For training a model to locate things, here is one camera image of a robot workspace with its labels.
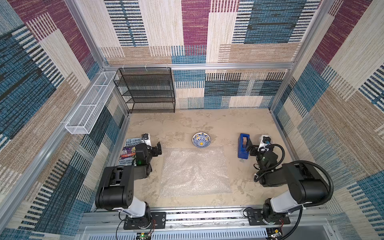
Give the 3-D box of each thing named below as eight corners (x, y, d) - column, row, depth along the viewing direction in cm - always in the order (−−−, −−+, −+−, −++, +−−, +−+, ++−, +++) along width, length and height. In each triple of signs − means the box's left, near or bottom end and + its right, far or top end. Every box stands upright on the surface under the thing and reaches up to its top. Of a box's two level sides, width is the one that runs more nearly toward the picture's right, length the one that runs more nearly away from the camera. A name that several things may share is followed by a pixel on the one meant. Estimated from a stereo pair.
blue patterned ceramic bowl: (192, 148, 100) (192, 144, 97) (192, 136, 107) (192, 132, 103) (210, 148, 100) (211, 144, 97) (209, 136, 107) (210, 132, 103)
